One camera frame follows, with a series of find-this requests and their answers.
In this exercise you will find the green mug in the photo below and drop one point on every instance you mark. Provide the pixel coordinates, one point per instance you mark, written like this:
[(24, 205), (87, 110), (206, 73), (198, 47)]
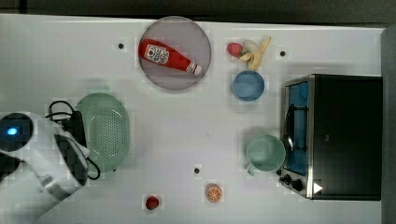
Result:
[(265, 153)]

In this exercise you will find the blue bowl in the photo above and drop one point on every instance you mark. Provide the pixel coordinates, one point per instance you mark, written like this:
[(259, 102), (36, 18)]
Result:
[(248, 86)]

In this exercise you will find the black toaster oven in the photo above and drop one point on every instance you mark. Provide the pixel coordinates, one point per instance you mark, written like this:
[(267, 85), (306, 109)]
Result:
[(343, 159)]

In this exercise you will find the grey round plate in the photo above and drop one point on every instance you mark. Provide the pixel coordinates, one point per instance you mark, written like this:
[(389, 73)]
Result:
[(185, 36)]

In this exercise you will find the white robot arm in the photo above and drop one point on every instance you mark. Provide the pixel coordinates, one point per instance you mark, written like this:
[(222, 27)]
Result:
[(53, 165)]

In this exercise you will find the red strawberry toy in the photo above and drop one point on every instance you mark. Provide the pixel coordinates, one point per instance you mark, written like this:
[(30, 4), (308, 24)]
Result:
[(152, 202)]

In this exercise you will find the red ketchup bottle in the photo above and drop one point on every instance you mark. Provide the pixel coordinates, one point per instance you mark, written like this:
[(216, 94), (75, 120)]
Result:
[(161, 54)]

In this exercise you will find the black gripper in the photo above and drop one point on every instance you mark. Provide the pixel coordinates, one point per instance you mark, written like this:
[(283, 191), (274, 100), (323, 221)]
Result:
[(75, 126)]

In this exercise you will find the red green toy apple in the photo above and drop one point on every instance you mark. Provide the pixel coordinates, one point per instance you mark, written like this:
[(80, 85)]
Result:
[(235, 49)]

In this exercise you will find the orange slice toy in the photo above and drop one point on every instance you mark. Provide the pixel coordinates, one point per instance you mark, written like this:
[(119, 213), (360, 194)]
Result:
[(213, 193)]

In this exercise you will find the black oven door handle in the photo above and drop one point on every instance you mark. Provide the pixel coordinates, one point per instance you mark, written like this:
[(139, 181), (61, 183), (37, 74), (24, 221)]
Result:
[(296, 127)]

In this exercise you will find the green plastic strainer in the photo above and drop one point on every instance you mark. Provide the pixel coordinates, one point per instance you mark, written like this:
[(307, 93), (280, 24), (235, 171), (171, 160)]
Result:
[(107, 129)]

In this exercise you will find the peeled banana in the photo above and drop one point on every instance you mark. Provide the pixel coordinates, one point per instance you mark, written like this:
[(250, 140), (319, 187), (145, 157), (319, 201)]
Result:
[(252, 53)]

